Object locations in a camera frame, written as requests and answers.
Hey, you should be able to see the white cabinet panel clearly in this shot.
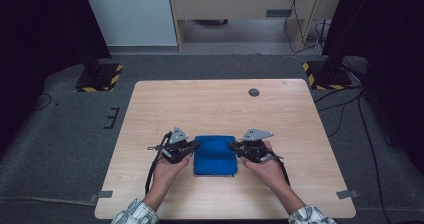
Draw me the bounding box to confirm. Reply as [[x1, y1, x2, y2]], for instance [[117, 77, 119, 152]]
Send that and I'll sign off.
[[81, 0, 179, 48]]

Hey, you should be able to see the black stand base striped edge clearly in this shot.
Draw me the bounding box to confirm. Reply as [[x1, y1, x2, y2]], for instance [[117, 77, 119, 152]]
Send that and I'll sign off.
[[74, 61, 124, 93], [302, 59, 354, 91]]

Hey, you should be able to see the black hanging power cable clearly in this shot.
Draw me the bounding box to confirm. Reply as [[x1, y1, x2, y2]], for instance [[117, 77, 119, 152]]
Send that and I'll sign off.
[[282, 0, 322, 55]]

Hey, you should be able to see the person's left hand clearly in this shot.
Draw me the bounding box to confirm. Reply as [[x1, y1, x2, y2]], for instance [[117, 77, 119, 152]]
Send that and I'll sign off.
[[151, 151, 194, 195]]

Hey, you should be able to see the thin black floor cable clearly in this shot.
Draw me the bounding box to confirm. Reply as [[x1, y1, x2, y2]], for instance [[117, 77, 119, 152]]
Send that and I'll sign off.
[[314, 85, 365, 138]]

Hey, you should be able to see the long black floor cable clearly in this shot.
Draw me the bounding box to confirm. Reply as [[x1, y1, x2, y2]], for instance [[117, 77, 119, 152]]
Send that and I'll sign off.
[[357, 89, 385, 218]]

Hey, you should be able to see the blue microfibre cloth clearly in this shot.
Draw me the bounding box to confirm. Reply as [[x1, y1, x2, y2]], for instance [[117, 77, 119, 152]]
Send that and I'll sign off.
[[193, 134, 239, 178]]

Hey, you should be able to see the person's right hand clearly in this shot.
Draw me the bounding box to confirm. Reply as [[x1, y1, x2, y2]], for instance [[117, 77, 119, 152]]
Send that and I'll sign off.
[[240, 140, 291, 194]]

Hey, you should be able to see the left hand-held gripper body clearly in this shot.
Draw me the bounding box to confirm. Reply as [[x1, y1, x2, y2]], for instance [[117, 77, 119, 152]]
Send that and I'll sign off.
[[161, 126, 195, 165]]

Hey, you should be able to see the grey rectangular desk plate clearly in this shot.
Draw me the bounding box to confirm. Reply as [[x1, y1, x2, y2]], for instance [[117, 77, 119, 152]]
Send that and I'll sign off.
[[265, 8, 294, 19]]

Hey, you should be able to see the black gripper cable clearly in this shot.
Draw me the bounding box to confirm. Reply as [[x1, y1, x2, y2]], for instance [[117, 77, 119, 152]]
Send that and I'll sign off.
[[265, 148, 291, 187], [144, 131, 172, 196]]

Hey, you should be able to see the black curtain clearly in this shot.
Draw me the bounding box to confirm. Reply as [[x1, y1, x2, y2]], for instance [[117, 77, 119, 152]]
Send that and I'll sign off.
[[321, 0, 424, 167], [0, 0, 113, 153]]

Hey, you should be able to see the grey tape strip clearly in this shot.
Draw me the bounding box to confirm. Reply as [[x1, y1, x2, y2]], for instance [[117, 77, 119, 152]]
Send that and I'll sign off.
[[335, 189, 361, 200], [88, 190, 114, 204]]

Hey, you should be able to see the white patterned shirt sleeve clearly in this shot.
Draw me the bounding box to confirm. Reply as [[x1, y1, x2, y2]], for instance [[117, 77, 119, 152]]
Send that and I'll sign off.
[[287, 204, 338, 224], [111, 198, 161, 224]]

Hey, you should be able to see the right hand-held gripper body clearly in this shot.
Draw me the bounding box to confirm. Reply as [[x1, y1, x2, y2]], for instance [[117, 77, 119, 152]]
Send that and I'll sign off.
[[240, 127, 275, 163]]

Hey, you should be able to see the light wooden desk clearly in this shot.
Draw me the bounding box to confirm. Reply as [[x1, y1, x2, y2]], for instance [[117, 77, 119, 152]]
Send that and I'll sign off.
[[166, 0, 346, 53]]

